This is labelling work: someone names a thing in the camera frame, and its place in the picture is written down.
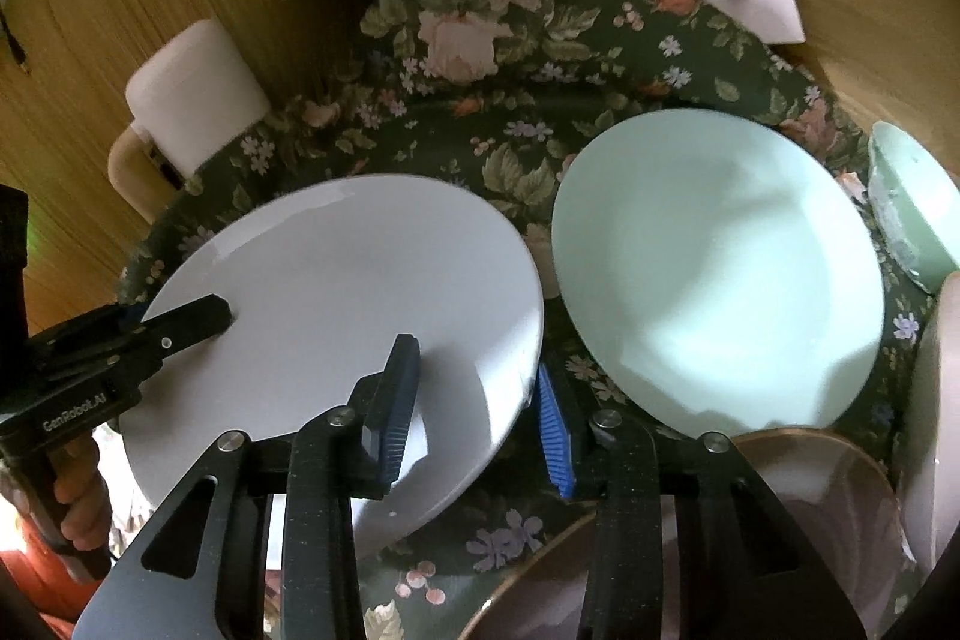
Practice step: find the white plate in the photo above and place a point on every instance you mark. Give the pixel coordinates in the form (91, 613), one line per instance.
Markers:
(337, 280)
(712, 272)

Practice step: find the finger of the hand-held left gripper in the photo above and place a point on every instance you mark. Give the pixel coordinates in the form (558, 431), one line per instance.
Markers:
(191, 321)
(90, 329)

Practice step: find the dark floral tablecloth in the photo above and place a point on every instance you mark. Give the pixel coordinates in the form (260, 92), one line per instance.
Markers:
(465, 108)

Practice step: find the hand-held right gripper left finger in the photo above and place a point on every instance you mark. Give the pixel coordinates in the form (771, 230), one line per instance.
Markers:
(394, 415)

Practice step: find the mint green bowl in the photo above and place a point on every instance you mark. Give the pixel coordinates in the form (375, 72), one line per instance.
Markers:
(915, 212)

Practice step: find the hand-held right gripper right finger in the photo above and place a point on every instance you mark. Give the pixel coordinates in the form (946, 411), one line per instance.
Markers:
(553, 437)

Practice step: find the person's left hand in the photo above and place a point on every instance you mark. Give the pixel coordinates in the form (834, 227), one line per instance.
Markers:
(82, 490)

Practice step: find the gold-rimmed plate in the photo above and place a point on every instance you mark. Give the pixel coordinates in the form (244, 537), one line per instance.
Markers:
(825, 497)

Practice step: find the person's left forearm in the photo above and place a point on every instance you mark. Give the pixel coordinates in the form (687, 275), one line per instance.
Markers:
(37, 565)

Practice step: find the white paper slip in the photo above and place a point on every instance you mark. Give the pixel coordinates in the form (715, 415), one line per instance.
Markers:
(765, 14)

